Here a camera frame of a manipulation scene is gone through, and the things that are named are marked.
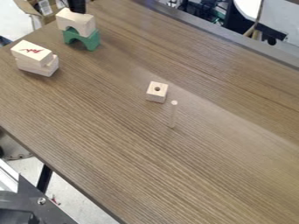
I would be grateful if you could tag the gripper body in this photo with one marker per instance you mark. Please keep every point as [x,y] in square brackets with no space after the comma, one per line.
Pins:
[77,5]

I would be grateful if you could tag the white arch block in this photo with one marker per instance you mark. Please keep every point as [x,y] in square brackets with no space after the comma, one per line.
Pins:
[76,21]

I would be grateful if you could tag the green arch block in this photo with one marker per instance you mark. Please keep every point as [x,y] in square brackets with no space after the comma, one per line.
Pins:
[87,40]

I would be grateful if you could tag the cardboard box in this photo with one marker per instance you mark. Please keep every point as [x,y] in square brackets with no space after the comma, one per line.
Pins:
[43,12]

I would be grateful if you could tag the white block with red mark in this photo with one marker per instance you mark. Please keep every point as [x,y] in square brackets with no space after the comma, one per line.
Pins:
[31,52]

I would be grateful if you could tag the white rectangular block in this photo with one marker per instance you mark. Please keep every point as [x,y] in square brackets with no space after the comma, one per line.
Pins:
[43,68]

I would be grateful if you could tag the wooden cube with hole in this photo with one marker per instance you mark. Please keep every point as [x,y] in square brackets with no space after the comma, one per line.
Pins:
[157,92]

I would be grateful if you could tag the white wooden peg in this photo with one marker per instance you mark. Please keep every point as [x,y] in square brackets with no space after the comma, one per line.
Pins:
[173,114]

